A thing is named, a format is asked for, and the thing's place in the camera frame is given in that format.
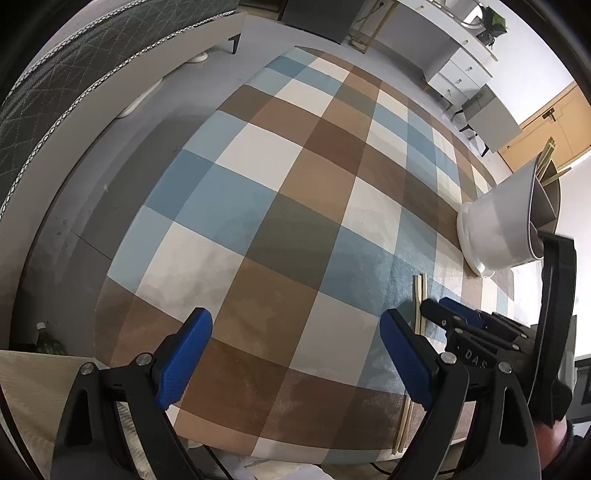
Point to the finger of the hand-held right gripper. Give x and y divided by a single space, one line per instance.
459 308
436 311

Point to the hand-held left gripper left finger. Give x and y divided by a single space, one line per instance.
184 360

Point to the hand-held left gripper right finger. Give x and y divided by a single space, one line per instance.
408 364

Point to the pile of wooden chopsticks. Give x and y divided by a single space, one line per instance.
419 295

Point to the white grey utensil holder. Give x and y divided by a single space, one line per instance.
498 221

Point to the wooden chopstick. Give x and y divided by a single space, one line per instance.
549 150
561 174

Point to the person's right forearm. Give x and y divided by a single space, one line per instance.
551 443

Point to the green bottle white cap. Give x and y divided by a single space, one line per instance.
41 328

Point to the light wooden board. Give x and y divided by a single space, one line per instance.
27 397

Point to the checkered tablecloth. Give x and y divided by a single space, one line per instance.
277 207

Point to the grey nightstand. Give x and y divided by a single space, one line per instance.
496 120

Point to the wooden door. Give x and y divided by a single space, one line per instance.
568 124

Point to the white dressing table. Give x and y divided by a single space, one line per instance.
457 74

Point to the oval vanity mirror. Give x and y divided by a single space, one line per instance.
475 21

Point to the grey quilted mattress bed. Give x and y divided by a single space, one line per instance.
115 78

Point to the dark grey refrigerator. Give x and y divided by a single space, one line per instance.
318 18

